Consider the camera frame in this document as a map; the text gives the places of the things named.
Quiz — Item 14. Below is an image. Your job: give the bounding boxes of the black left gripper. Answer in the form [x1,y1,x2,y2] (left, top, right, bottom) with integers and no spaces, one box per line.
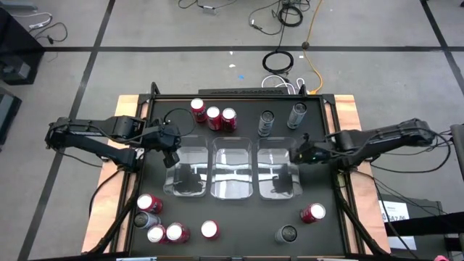
[143,122,182,170]

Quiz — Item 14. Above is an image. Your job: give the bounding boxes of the clear plastic bin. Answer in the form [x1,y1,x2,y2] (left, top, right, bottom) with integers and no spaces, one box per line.
[256,136,302,200]
[210,136,254,200]
[162,134,210,199]

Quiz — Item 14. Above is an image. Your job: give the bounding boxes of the white slim Celsius can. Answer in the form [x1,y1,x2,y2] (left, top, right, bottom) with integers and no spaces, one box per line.
[274,224,299,244]
[257,109,276,138]
[286,101,308,131]
[133,211,162,231]

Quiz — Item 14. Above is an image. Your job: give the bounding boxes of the orange Fanta soda can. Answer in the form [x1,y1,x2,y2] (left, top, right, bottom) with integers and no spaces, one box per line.
[136,193,164,215]
[190,97,208,123]
[200,219,220,241]
[165,221,191,244]

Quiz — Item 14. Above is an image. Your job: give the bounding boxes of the red Coca-Cola soda can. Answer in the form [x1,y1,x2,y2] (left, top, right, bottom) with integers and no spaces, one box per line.
[220,107,239,133]
[299,202,327,225]
[146,224,168,244]
[205,105,223,131]

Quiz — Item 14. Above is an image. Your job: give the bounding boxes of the black power strip bar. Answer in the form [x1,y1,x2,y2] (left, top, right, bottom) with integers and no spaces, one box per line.
[198,87,284,96]

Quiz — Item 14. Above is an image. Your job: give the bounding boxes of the white paper sign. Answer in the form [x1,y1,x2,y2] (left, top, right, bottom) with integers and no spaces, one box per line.
[378,199,418,251]

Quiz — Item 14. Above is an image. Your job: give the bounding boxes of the black metal beam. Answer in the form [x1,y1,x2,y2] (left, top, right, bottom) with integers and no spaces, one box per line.
[384,210,464,236]

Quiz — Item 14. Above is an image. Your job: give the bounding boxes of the dark grey equipment case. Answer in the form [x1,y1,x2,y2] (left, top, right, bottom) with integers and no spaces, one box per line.
[0,86,22,146]

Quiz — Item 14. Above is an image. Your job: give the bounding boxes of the black cabinet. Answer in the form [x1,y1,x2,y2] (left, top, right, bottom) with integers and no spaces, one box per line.
[0,7,46,86]

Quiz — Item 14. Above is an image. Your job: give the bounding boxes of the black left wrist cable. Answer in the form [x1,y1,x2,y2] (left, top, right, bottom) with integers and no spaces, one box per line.
[162,107,198,138]

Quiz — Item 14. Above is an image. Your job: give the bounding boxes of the orange extension cord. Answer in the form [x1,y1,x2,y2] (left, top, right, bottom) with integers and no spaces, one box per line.
[302,0,324,95]

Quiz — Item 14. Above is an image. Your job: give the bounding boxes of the white floor cables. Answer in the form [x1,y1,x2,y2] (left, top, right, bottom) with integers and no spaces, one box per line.
[260,74,306,95]

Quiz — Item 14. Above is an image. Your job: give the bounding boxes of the coiled black floor cable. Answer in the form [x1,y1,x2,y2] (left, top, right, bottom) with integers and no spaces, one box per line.
[277,5,304,28]
[261,49,295,75]

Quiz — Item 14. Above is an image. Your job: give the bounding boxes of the grey metal post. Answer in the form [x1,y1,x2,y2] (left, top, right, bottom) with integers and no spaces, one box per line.
[450,123,464,182]

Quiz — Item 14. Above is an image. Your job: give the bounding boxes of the white floor cable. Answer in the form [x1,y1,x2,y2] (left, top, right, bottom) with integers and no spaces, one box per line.
[12,12,54,30]

